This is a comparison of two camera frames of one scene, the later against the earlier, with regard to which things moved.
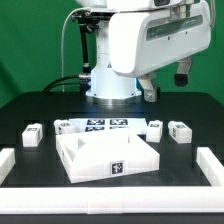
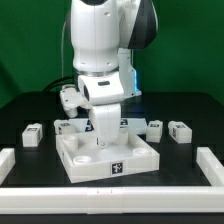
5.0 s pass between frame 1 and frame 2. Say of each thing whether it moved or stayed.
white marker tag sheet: stayed
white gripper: moved
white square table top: stayed
